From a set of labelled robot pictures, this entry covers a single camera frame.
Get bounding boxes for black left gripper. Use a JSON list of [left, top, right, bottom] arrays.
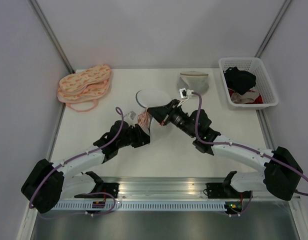
[[117, 123, 154, 149]]

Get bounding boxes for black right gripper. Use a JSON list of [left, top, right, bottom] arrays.
[[146, 98, 196, 138]]

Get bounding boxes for pink bra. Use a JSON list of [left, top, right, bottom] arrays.
[[137, 107, 153, 129]]

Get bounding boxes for blue-zipper white mesh laundry bag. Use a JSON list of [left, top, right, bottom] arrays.
[[135, 89, 172, 142]]

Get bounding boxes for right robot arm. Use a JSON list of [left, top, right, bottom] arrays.
[[147, 99, 303, 201]]

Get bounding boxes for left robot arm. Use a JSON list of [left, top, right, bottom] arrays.
[[21, 120, 151, 214]]

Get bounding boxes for beige-trim mesh laundry bag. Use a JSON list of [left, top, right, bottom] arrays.
[[176, 71, 209, 96]]

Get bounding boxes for pink patterned laundry bag stack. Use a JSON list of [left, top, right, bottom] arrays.
[[57, 64, 112, 113]]

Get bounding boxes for beige bra in basket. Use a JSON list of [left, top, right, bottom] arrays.
[[230, 91, 260, 104]]

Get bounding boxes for black garment in basket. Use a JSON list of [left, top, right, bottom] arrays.
[[223, 66, 256, 95]]

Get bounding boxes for red garment in basket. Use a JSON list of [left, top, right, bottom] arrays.
[[228, 88, 263, 104]]

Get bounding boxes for white plastic basket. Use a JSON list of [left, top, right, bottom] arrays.
[[218, 57, 279, 110]]

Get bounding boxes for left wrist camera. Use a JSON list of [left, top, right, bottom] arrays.
[[124, 111, 136, 121]]

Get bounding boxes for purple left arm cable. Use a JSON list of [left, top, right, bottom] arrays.
[[28, 106, 125, 220]]

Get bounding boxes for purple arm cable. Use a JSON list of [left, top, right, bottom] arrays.
[[28, 106, 125, 220], [191, 91, 308, 217]]

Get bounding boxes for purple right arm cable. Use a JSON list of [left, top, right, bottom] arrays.
[[191, 91, 308, 217]]

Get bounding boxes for aluminium rail table edge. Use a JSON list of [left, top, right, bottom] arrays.
[[73, 176, 302, 201]]

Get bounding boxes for white slotted cable duct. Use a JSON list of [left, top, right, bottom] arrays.
[[53, 200, 227, 212]]

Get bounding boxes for left aluminium corner post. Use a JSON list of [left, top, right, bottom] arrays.
[[28, 0, 75, 74]]

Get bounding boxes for aluminium corner post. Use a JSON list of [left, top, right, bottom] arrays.
[[28, 0, 75, 74], [254, 0, 294, 58]]

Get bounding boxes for right aluminium corner post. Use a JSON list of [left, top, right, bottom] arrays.
[[254, 0, 294, 58]]

